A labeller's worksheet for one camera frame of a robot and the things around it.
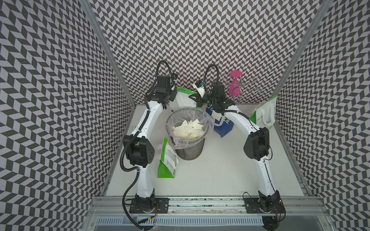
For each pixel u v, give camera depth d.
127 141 0.47
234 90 0.91
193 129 0.82
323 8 0.68
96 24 0.77
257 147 0.58
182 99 0.89
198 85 0.74
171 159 0.69
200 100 0.78
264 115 0.85
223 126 0.86
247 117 0.62
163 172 0.80
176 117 0.80
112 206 0.74
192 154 0.83
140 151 0.51
